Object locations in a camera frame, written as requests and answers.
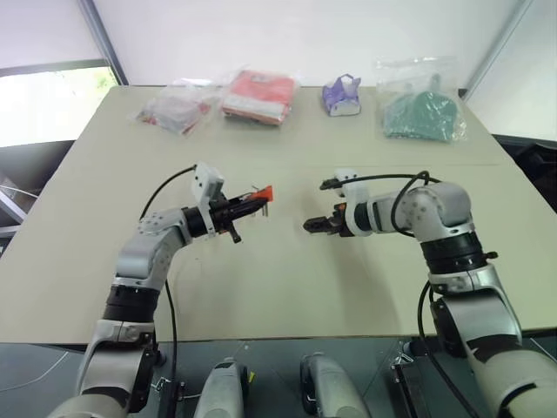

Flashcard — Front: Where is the grey rounded robot leg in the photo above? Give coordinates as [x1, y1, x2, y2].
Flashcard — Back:
[299, 351, 372, 418]
[193, 356, 256, 418]

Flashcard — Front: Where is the grey window frame post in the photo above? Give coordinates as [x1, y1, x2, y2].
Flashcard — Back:
[79, 0, 131, 87]
[462, 0, 537, 102]

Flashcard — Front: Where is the clear bag with red items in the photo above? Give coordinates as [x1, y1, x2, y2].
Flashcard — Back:
[127, 78, 223, 137]

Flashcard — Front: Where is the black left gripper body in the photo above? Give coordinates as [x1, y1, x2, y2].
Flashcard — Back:
[210, 196, 243, 246]

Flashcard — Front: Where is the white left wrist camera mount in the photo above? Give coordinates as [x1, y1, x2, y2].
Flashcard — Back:
[190, 163, 225, 239]

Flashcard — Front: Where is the silver metal frame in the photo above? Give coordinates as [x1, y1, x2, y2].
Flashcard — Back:
[0, 184, 44, 228]

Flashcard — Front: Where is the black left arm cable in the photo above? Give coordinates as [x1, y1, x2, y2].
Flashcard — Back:
[138, 164, 201, 408]

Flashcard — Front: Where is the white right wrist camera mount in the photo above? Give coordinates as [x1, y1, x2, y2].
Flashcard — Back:
[319, 168, 375, 239]

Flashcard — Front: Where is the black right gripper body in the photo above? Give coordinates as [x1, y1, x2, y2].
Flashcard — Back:
[330, 201, 350, 239]

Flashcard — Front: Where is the black furniture beside table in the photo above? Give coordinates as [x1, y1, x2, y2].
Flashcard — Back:
[493, 132, 557, 210]

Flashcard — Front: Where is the purple and white pouch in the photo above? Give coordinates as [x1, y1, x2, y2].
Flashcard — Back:
[321, 73, 364, 118]

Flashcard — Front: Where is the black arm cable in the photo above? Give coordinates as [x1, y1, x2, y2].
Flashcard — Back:
[138, 164, 201, 408]
[347, 170, 480, 418]

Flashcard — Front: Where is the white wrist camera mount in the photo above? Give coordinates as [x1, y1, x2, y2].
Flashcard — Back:
[190, 163, 225, 239]
[319, 168, 375, 239]

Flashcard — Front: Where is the clear bag with green cloth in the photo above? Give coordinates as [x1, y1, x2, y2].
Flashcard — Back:
[374, 55, 469, 145]

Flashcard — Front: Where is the bagged red folded cloth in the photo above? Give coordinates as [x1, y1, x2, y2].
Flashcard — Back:
[219, 64, 302, 128]

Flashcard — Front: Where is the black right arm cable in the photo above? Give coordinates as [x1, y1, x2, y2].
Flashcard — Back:
[347, 170, 480, 418]

